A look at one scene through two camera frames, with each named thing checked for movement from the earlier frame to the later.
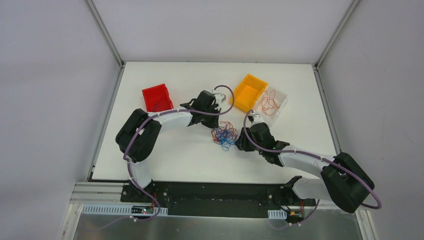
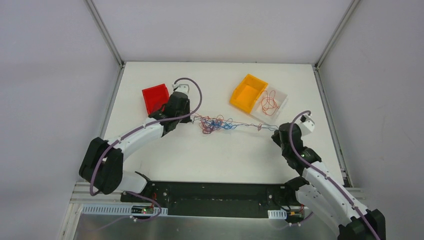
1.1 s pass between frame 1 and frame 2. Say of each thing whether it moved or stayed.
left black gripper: moved
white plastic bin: stayed
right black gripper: moved
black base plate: stayed
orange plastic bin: stayed
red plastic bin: stayed
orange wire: stayed
